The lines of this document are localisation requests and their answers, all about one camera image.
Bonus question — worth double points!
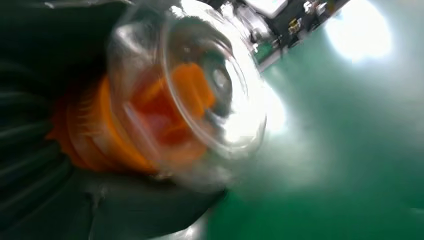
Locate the black machine base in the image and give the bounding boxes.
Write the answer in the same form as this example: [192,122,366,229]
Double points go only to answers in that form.
[251,0,351,72]

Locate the white box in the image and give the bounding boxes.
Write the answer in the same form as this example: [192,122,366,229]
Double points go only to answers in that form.
[243,0,290,20]

